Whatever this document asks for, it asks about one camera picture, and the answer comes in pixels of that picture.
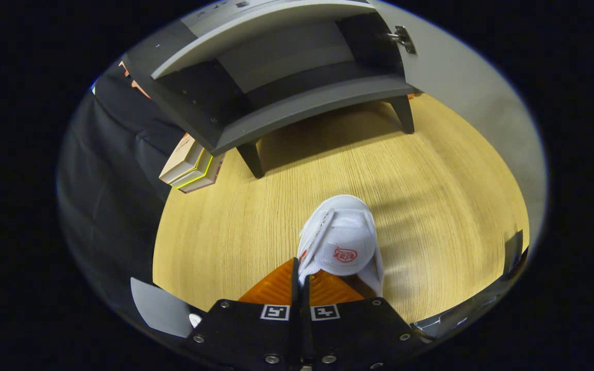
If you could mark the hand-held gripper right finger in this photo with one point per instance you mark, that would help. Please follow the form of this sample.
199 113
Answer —
359 335

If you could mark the book with yellow edge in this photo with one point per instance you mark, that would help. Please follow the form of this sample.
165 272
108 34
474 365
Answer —
196 172

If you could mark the black backdrop cloth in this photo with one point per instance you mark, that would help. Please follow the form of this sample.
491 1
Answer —
106 180

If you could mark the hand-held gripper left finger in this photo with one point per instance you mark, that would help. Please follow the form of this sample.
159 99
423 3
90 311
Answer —
245 335

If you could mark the white canvas shoe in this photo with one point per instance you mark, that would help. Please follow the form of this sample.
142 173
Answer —
343 232

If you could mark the dark grey shoe cabinet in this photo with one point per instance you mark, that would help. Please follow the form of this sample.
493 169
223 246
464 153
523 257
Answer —
297 105

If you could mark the beige book with orange corner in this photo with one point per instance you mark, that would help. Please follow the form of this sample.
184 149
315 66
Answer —
181 157

